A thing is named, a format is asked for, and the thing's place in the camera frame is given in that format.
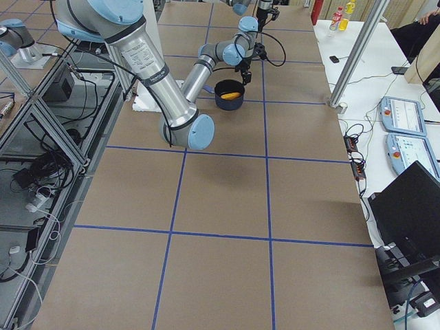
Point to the yellow toy corn cob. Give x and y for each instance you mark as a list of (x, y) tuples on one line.
[(230, 96)]

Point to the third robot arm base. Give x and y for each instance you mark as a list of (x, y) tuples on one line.
[(19, 45)]

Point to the dark blue saucepan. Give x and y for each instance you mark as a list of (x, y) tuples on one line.
[(227, 86)]

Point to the red drink bottle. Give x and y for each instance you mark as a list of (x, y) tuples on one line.
[(336, 19)]

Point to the yellow drink bottle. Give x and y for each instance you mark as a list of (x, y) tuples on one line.
[(347, 13)]

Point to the orange black adapter upper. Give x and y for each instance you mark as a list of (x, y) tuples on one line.
[(351, 144)]

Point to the orange black adapter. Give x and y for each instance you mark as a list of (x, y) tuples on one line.
[(358, 170), (351, 144)]

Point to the orange black adapter lower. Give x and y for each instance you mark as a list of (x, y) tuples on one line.
[(358, 170)]

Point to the upper teach pendant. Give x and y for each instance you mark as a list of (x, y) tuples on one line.
[(402, 116)]

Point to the teach pendant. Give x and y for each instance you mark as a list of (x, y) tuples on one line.
[(403, 150), (402, 116)]

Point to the lower teach pendant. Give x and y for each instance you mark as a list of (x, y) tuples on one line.
[(403, 150)]

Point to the black laptop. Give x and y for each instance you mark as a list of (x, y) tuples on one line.
[(408, 208)]

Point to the black power brick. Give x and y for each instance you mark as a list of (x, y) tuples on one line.
[(23, 178)]

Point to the aluminium frame post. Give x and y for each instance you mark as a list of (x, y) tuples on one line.
[(357, 51)]

